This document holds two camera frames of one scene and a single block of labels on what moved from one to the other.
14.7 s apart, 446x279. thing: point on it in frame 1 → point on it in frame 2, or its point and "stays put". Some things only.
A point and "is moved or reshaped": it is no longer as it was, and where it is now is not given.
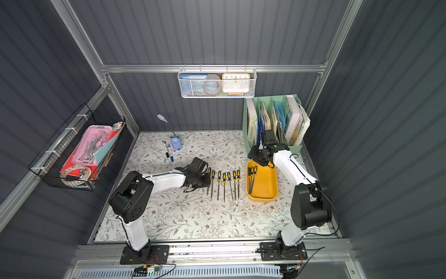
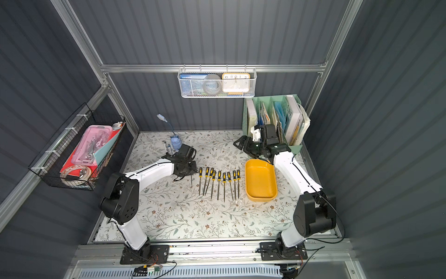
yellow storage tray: (265, 187) stays put
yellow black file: (238, 178) stays put
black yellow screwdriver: (229, 181) stays put
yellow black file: (218, 179) stays put
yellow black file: (249, 172) is moved or reshaped
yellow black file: (212, 179) stays put
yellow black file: (234, 179) stays put
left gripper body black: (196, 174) → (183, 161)
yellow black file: (255, 168) is moved or reshaped
